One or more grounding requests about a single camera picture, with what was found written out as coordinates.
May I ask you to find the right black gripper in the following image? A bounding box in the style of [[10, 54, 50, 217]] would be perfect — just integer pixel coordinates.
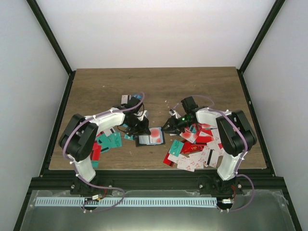
[[161, 115, 195, 135]]

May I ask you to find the black leather card holder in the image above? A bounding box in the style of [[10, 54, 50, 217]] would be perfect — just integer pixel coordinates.
[[135, 127, 166, 147]]

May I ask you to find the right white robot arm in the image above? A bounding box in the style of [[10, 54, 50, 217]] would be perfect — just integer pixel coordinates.
[[162, 96, 257, 194]]

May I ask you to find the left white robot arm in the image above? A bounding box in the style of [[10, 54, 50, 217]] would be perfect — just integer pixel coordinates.
[[58, 96, 151, 194]]

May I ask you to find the teal chip card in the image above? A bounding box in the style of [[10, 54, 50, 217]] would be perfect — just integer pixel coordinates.
[[124, 134, 134, 141]]

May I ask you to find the teal VIP card right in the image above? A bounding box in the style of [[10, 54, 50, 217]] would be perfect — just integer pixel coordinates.
[[168, 140, 184, 157]]

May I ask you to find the teal vip card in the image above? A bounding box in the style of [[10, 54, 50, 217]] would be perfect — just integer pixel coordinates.
[[168, 140, 184, 157], [96, 132, 122, 153]]

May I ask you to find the blue card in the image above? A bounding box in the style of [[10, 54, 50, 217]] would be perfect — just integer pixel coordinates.
[[132, 94, 142, 100]]

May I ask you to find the white card magnetic stripe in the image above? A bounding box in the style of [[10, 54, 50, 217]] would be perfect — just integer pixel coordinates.
[[121, 95, 131, 104]]

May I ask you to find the red card front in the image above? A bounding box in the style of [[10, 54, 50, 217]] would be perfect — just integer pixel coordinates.
[[163, 158, 174, 167]]

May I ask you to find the white striped card front right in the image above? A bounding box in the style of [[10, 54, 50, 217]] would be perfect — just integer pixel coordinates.
[[205, 149, 219, 167]]

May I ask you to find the red card black stripe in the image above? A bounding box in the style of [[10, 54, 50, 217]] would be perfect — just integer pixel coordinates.
[[90, 142, 101, 161]]

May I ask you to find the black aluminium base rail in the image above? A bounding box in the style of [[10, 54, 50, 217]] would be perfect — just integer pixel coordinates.
[[29, 169, 286, 191]]

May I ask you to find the light blue slotted rail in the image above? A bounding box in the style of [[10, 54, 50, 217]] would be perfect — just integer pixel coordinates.
[[35, 197, 217, 208]]

